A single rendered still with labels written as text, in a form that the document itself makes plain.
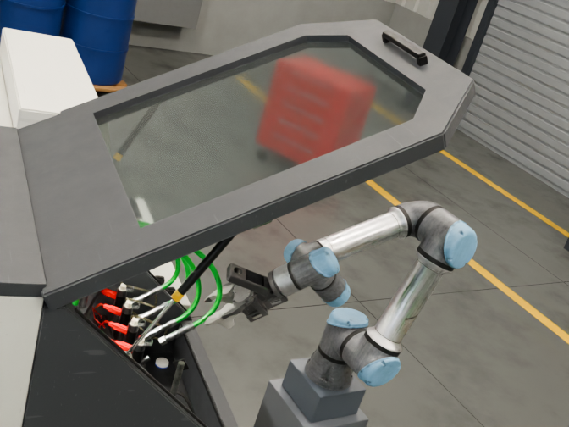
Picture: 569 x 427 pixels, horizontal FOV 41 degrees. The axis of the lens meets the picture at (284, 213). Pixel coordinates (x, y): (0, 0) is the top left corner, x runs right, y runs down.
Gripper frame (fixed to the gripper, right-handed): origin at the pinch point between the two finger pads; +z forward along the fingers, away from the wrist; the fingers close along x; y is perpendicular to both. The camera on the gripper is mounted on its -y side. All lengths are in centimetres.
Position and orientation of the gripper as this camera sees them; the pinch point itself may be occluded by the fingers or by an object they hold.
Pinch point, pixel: (207, 309)
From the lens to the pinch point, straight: 197.5
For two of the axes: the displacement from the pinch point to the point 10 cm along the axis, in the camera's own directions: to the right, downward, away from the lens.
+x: -0.8, -6.3, 7.7
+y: 4.8, 6.5, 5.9
